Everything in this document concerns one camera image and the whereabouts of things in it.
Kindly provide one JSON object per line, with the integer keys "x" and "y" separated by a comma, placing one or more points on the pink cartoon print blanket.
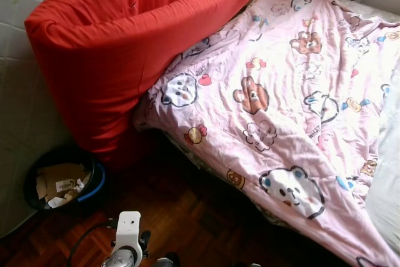
{"x": 281, "y": 110}

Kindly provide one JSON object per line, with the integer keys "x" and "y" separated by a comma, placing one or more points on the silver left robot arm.
{"x": 119, "y": 259}

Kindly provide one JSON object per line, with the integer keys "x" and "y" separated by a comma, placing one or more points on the silver left robot leg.
{"x": 167, "y": 261}

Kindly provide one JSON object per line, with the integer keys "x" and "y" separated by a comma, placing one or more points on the silver robot leg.
{"x": 167, "y": 261}
{"x": 249, "y": 264}

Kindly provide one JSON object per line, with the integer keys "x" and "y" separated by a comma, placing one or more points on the brown cardboard piece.
{"x": 62, "y": 179}

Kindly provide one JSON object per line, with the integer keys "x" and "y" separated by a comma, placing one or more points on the silver right robot leg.
{"x": 249, "y": 264}

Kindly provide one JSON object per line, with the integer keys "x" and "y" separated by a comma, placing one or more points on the black round waste bin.
{"x": 37, "y": 201}

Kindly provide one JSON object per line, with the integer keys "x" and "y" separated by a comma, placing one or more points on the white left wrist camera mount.
{"x": 128, "y": 229}

